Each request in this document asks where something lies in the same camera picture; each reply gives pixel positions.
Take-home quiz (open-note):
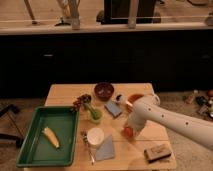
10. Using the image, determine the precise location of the red apple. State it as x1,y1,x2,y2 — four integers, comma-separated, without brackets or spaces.
122,127,134,138

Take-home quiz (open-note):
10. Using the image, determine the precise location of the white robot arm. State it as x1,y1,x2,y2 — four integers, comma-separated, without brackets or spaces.
126,94,213,151

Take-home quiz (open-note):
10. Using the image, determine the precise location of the green plastic tray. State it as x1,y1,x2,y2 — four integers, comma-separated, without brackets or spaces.
17,106,78,168

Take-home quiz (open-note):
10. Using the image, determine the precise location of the orange bowl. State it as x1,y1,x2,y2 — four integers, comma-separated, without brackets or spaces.
126,94,143,112

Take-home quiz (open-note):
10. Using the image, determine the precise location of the blue sponge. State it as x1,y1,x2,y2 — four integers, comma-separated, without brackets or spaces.
105,101,122,118

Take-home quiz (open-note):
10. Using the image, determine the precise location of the small black white object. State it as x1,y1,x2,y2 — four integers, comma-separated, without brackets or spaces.
115,94,123,103

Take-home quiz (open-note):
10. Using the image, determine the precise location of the brown board eraser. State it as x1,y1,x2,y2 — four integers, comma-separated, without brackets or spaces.
144,144,172,163

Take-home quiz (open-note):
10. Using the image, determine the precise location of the green cup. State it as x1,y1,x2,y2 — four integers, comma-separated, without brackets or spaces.
84,103,102,124

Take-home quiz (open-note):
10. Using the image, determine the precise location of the grey blue cloth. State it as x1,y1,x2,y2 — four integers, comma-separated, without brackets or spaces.
95,136,115,161

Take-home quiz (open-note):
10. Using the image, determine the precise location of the wooden table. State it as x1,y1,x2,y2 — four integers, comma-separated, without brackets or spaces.
23,82,178,171

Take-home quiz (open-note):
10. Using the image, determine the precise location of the white cup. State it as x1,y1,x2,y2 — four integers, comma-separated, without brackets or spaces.
87,127,105,147

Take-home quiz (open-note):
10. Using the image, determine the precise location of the dark red bowl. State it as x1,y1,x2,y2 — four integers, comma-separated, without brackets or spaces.
94,82,114,101

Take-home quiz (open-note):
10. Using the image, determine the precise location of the metal fork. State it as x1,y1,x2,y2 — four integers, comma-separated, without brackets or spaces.
81,131,95,165

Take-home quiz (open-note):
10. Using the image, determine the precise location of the bunch of dark grapes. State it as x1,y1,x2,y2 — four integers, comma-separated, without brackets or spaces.
70,94,91,111

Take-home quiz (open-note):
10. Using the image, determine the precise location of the black chair base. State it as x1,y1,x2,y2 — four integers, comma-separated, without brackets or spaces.
0,103,25,149

